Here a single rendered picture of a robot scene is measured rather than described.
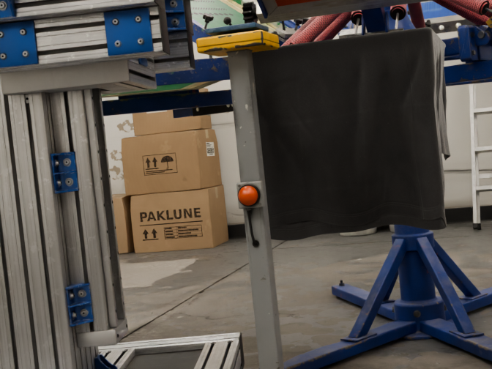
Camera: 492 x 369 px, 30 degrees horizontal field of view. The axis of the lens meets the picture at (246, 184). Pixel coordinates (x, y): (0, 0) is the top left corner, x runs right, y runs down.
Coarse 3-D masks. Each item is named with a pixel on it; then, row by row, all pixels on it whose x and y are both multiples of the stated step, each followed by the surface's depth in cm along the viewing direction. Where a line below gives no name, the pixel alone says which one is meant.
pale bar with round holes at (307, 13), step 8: (384, 0) 269; (392, 0) 269; (400, 0) 269; (408, 0) 269; (416, 0) 269; (424, 0) 268; (432, 0) 268; (256, 8) 280; (328, 8) 274; (336, 8) 274; (344, 8) 274; (352, 8) 274; (360, 8) 273; (368, 8) 273; (272, 16) 279; (280, 16) 279; (288, 16) 279; (296, 16) 278; (304, 16) 278; (312, 16) 278
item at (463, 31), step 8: (464, 32) 298; (472, 32) 297; (448, 40) 308; (456, 40) 306; (464, 40) 298; (472, 40) 298; (480, 40) 297; (488, 40) 295; (448, 48) 308; (456, 48) 306; (464, 48) 298; (472, 48) 298; (480, 48) 300; (488, 48) 303; (448, 56) 313; (456, 56) 330; (464, 56) 299; (472, 56) 298; (480, 56) 300; (488, 56) 303
